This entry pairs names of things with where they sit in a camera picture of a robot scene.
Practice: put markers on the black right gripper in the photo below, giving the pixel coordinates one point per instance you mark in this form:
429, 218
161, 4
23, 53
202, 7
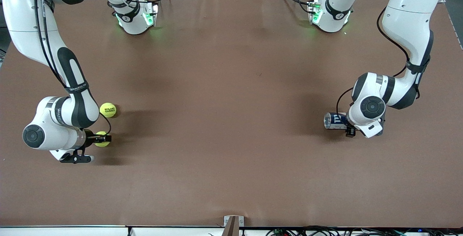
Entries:
89, 137

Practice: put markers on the plain yellow tennis ball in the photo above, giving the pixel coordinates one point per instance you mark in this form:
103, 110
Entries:
103, 144

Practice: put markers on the clear tennis ball can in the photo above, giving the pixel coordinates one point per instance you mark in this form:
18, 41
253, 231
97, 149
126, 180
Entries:
334, 121

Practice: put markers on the yellow tennis ball black print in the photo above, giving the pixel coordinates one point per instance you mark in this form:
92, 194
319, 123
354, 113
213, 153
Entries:
108, 110

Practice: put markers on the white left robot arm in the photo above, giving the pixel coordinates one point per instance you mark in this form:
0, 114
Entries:
408, 19

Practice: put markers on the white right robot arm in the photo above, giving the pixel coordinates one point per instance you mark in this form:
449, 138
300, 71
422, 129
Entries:
21, 19

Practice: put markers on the white table edge strip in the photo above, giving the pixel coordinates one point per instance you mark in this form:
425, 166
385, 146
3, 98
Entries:
72, 231

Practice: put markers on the brown paper table cover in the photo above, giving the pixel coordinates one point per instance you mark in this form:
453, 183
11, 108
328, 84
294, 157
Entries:
231, 174

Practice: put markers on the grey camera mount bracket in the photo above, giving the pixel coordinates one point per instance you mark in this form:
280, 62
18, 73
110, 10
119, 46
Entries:
233, 225

